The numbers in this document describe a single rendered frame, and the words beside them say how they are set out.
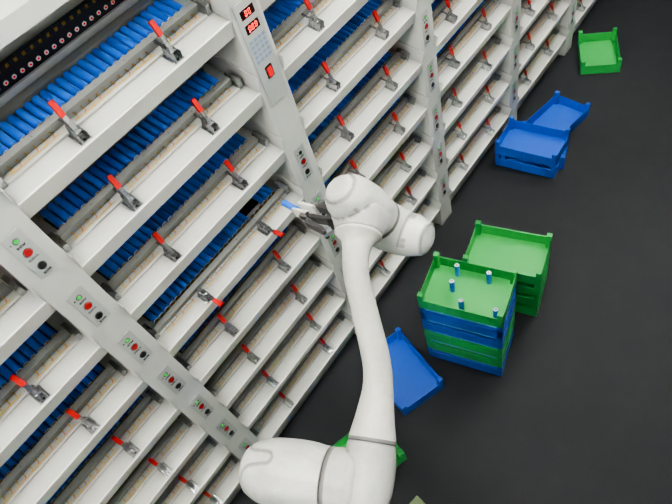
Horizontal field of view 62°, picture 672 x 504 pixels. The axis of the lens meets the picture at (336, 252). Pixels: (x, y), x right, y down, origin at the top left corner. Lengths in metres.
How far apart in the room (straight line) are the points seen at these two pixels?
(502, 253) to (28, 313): 1.72
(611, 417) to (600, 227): 0.88
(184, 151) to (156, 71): 0.20
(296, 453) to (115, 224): 0.63
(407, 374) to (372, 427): 1.21
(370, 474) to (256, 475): 0.23
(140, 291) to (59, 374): 0.26
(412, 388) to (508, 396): 0.37
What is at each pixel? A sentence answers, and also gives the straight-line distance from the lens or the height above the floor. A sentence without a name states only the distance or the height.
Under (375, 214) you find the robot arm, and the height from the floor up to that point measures 1.29.
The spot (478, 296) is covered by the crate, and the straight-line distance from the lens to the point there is 2.05.
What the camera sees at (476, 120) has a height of 0.33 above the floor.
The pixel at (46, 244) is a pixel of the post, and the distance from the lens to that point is 1.24.
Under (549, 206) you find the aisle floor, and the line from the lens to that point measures 2.83.
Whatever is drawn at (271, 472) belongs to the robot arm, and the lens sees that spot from 1.20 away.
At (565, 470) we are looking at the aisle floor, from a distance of 2.25.
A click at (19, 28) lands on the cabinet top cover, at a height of 1.77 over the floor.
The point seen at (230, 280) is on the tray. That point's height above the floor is 0.93.
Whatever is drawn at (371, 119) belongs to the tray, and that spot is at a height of 0.93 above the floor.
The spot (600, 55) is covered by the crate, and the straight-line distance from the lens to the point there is 3.68.
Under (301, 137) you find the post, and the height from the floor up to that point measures 1.12.
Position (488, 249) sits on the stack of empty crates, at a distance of 2.36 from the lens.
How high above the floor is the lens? 2.15
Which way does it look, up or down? 51 degrees down
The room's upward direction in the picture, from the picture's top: 21 degrees counter-clockwise
